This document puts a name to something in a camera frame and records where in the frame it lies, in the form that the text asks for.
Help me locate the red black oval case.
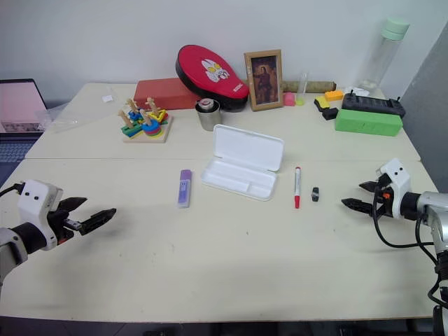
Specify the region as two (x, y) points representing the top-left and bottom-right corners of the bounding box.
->
(174, 43), (251, 113)

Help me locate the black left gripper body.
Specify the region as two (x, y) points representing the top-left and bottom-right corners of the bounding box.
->
(47, 208), (87, 246)

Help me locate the green rectangular block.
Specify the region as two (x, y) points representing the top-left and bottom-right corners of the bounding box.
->
(334, 108), (404, 138)

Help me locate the grey partition panel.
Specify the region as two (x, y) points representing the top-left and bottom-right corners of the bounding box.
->
(398, 29), (448, 194)

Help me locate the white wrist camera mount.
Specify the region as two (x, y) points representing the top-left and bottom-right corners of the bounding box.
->
(16, 179), (64, 251)
(375, 157), (411, 220)

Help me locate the brown rolled scroll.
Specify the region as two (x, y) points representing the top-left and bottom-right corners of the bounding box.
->
(281, 80), (337, 93)

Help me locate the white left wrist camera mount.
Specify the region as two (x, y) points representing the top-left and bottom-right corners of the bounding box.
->
(16, 179), (64, 251)

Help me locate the clear plastic tube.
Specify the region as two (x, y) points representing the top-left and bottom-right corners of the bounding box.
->
(297, 72), (309, 102)

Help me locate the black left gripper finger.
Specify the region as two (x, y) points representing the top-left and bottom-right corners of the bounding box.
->
(58, 197), (89, 213)
(78, 208), (118, 236)

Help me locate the red rectangular block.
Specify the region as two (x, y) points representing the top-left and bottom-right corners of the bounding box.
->
(133, 77), (203, 111)

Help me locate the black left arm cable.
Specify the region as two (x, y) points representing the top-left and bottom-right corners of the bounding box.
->
(0, 183), (24, 198)

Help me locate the orange building brick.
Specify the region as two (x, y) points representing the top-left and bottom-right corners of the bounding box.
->
(323, 89), (345, 103)

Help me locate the open laptop computer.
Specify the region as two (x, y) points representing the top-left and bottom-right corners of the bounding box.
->
(0, 78), (48, 192)

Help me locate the clear bottle green lid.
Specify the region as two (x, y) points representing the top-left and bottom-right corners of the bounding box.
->
(359, 16), (411, 92)

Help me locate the clear plastic bag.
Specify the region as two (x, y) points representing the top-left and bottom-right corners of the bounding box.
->
(34, 93), (113, 134)

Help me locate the wooden shape stacking toy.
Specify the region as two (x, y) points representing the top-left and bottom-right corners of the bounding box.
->
(118, 97), (174, 145)

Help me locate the wooden framed portrait picture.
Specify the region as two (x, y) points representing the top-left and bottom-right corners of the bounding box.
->
(243, 48), (285, 113)

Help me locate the white open pencil case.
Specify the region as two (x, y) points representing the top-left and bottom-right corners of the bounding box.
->
(200, 123), (285, 202)

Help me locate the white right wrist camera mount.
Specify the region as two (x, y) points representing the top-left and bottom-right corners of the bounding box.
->
(375, 157), (411, 220)

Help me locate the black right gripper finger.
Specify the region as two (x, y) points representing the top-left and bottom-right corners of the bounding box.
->
(358, 179), (382, 194)
(340, 197), (375, 216)

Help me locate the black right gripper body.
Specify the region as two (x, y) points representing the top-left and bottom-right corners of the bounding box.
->
(370, 174), (393, 221)

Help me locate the red white marker pen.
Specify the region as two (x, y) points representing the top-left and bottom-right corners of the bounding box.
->
(293, 166), (303, 210)

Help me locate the black remote controller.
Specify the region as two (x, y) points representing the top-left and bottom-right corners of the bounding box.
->
(341, 90), (407, 118)

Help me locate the white crumpled paper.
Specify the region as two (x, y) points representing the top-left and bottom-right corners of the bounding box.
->
(347, 85), (372, 98)

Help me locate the steel cup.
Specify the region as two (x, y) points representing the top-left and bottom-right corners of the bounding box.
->
(195, 99), (221, 132)

